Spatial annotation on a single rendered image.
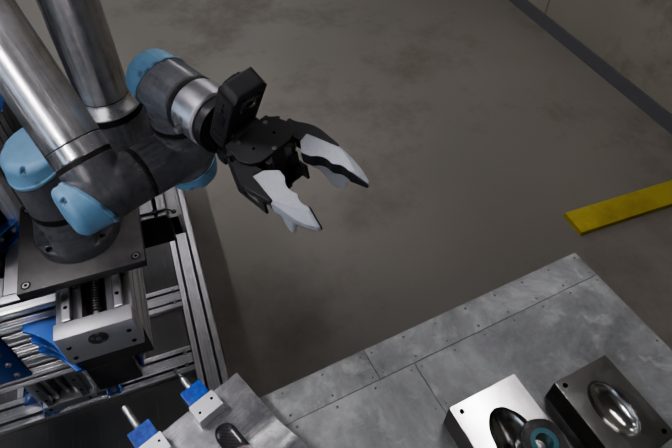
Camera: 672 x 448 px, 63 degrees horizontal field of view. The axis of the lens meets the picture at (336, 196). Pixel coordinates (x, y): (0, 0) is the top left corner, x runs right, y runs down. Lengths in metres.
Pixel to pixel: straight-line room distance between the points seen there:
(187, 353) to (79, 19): 1.23
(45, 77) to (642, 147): 2.86
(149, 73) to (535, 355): 0.93
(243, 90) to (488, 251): 1.97
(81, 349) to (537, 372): 0.88
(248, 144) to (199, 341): 1.36
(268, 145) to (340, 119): 2.38
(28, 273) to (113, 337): 0.19
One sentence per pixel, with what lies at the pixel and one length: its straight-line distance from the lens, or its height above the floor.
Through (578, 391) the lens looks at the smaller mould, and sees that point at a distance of 1.17.
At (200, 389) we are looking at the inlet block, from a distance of 1.10.
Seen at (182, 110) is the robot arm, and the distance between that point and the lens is 0.67.
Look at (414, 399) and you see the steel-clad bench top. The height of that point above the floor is 0.80.
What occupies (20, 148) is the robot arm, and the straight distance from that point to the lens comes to 1.02.
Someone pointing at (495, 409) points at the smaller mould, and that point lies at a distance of 1.10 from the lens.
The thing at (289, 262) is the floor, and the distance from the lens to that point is 2.31.
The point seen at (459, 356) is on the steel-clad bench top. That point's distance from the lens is 1.21.
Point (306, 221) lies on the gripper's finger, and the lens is 0.53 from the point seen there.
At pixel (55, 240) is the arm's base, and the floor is 1.09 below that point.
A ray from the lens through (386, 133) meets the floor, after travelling 2.88.
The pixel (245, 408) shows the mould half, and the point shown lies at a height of 0.86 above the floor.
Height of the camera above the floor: 1.85
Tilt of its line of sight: 47 degrees down
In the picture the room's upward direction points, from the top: straight up
